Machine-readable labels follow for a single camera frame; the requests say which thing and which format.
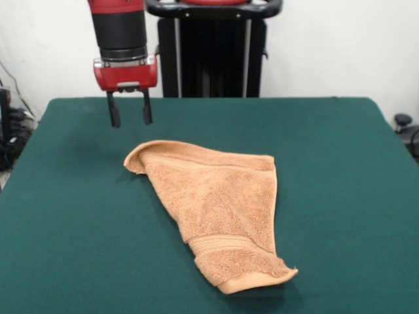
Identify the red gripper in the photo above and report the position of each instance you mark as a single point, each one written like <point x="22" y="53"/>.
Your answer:
<point x="126" y="76"/>

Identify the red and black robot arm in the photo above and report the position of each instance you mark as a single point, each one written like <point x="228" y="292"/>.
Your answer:
<point x="119" y="29"/>

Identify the dark green table cloth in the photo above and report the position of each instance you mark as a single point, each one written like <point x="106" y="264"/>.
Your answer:
<point x="82" y="212"/>

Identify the black equipment pile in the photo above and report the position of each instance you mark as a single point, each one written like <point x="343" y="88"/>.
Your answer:
<point x="13" y="131"/>

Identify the tan terry towel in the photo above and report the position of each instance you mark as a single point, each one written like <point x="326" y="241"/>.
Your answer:
<point x="212" y="202"/>

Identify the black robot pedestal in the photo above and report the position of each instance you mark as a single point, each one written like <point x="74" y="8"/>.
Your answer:
<point x="212" y="55"/>

